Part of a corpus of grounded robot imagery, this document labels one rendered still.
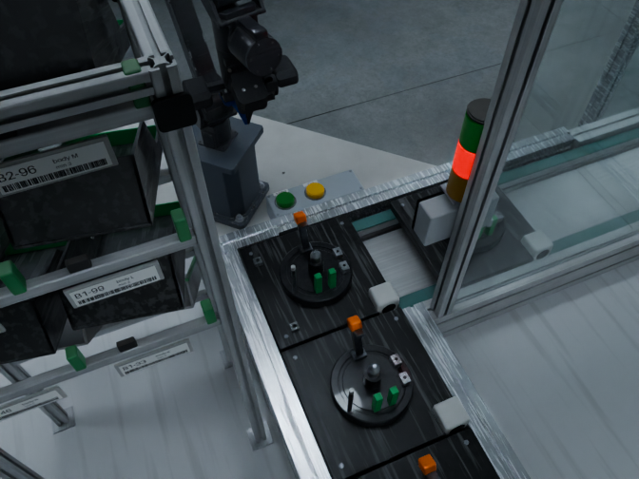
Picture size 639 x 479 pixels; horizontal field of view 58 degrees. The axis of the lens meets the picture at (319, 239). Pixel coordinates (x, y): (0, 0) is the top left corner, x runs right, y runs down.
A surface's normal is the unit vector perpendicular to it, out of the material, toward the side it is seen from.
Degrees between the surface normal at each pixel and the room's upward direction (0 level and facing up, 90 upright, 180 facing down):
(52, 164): 90
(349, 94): 0
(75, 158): 90
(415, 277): 0
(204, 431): 0
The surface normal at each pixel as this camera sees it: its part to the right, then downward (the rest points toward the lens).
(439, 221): 0.39, 0.74
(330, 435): 0.00, -0.60
